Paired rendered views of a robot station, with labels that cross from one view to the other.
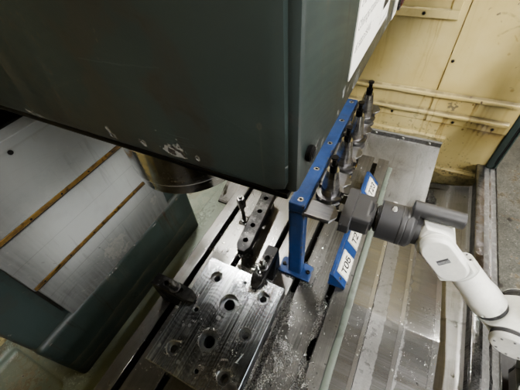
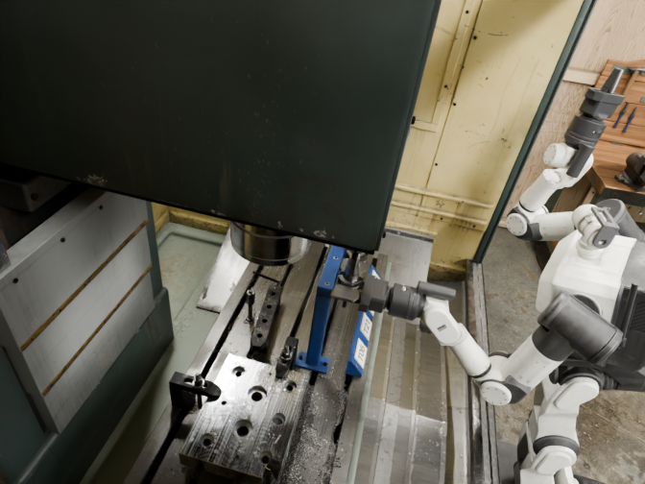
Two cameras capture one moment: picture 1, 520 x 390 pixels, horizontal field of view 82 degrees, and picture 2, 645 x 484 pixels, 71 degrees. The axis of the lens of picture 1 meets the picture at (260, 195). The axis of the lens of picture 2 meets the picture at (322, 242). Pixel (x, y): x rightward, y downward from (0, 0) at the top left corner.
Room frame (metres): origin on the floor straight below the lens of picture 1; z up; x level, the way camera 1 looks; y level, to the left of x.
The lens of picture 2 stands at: (-0.34, 0.27, 2.02)
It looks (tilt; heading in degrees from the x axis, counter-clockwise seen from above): 38 degrees down; 337
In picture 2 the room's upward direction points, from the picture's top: 9 degrees clockwise
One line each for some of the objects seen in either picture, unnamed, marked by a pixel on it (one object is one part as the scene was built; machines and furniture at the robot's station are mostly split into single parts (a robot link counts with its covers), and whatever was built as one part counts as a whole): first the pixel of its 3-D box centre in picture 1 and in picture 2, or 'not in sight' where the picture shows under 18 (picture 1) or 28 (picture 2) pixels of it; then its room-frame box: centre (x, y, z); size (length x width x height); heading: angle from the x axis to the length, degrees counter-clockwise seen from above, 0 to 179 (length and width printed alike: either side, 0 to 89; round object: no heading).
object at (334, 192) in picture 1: (331, 180); (352, 266); (0.45, -0.16, 1.26); 0.04 x 0.04 x 0.07
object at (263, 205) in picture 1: (257, 224); (266, 320); (0.60, 0.02, 0.93); 0.26 x 0.05 x 0.06; 154
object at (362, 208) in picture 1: (370, 215); (384, 296); (0.40, -0.25, 1.18); 0.13 x 0.12 x 0.10; 149
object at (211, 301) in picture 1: (220, 324); (250, 416); (0.27, 0.13, 0.96); 0.29 x 0.23 x 0.05; 149
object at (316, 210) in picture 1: (321, 211); (346, 293); (0.40, -0.13, 1.21); 0.07 x 0.05 x 0.01; 59
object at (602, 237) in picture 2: not in sight; (597, 229); (0.27, -0.70, 1.45); 0.09 x 0.06 x 0.08; 154
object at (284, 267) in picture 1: (296, 243); (318, 330); (0.43, -0.09, 1.05); 0.10 x 0.05 x 0.30; 59
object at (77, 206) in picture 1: (86, 201); (93, 296); (0.57, 0.47, 1.16); 0.48 x 0.05 x 0.51; 149
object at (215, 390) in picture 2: (176, 292); (196, 391); (0.36, 0.25, 0.97); 0.13 x 0.03 x 0.15; 59
